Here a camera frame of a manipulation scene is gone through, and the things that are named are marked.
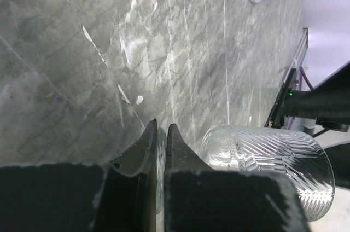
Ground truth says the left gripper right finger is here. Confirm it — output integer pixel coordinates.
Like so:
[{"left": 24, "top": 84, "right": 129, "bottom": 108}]
[{"left": 164, "top": 124, "right": 310, "bottom": 231}]

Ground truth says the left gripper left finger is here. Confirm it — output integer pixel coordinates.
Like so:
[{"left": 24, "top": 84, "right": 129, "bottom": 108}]
[{"left": 1, "top": 120, "right": 158, "bottom": 231}]

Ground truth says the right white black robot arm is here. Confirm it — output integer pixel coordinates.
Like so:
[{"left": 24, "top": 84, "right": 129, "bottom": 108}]
[{"left": 282, "top": 63, "right": 349, "bottom": 189}]

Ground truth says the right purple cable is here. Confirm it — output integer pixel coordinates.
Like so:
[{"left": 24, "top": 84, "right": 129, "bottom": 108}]
[{"left": 299, "top": 65, "right": 314, "bottom": 92}]

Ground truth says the aluminium frame rail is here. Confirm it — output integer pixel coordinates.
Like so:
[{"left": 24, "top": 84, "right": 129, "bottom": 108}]
[{"left": 284, "top": 27, "right": 308, "bottom": 80}]

